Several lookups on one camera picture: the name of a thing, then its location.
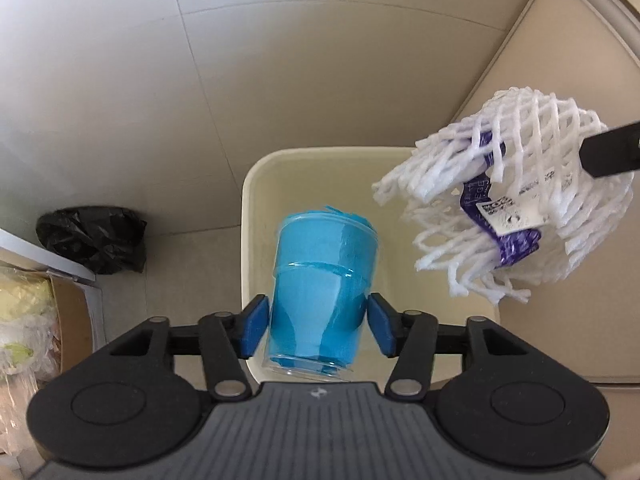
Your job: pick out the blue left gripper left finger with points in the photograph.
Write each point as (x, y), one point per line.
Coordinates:
(251, 325)

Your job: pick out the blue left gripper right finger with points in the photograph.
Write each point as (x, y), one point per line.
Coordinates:
(385, 324)

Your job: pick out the blue plastic cup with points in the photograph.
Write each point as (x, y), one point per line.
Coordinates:
(323, 272)

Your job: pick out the white foam net large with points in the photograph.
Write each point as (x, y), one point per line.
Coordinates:
(503, 200)

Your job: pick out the beige plastic trash bin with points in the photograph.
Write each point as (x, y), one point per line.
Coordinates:
(291, 181)

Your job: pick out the black garbage bag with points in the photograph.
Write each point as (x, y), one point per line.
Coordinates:
(104, 239)

